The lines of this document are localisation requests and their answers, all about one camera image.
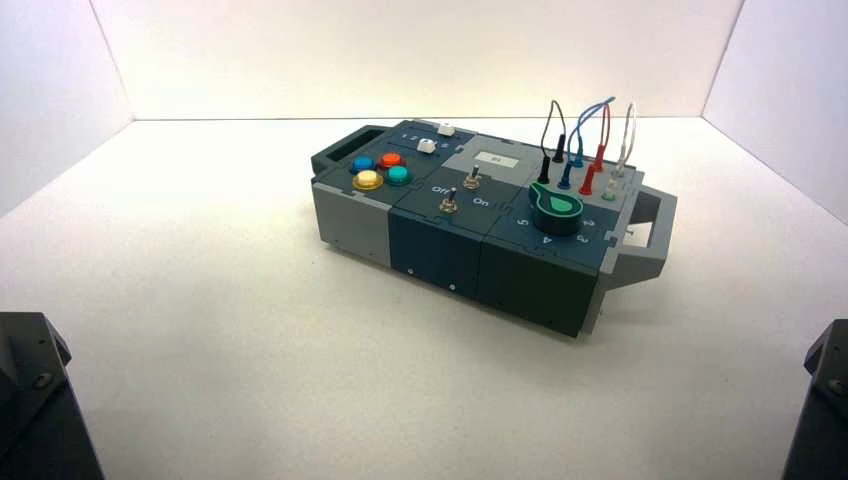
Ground grey blue modular control box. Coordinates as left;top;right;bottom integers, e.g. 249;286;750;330
310;119;678;339

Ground green black rotary knob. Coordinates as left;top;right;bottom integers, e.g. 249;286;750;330
528;183;585;238

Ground black jumper cable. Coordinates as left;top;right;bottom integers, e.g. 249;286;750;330
537;99;568;185

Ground blue jumper cable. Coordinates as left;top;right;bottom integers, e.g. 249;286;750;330
557;96;617;191

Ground red jumper cable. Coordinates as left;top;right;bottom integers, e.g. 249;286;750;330
578;103;612;197

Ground white jumper cable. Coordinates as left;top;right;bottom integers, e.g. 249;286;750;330
600;101;638;202

